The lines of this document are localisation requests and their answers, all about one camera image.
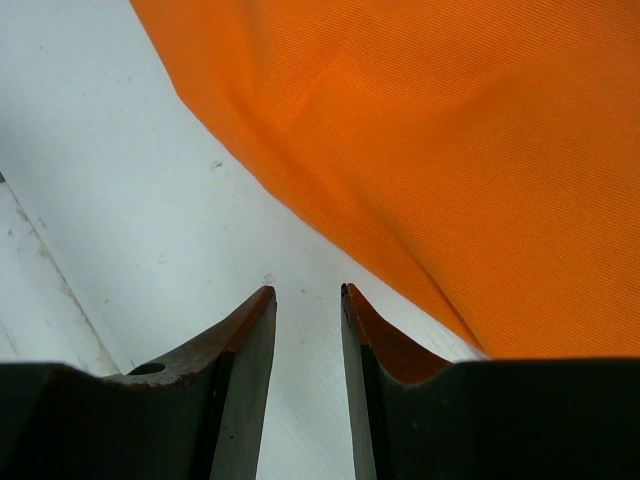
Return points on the orange trousers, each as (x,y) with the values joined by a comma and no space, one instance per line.
(479,157)

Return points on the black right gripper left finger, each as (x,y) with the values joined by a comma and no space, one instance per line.
(195,412)

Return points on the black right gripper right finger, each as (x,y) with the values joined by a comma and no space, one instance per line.
(415,415)

